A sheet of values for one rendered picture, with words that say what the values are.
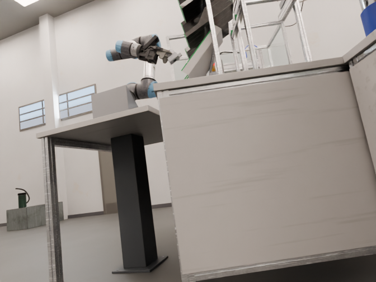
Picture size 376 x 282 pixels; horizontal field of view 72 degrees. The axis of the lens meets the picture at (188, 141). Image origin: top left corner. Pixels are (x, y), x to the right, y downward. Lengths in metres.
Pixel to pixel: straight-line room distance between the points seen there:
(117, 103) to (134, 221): 0.76
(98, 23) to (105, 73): 1.38
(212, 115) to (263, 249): 0.50
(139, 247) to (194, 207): 0.83
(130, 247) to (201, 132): 1.01
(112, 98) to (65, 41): 6.34
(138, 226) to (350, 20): 5.26
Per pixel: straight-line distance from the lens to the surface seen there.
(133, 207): 1.69
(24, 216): 6.34
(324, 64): 1.15
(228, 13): 1.49
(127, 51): 1.69
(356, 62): 1.14
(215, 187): 0.94
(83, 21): 7.93
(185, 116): 0.97
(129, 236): 1.74
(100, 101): 1.86
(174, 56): 1.58
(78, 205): 6.96
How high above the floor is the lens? 0.48
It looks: 9 degrees up
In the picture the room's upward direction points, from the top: 8 degrees counter-clockwise
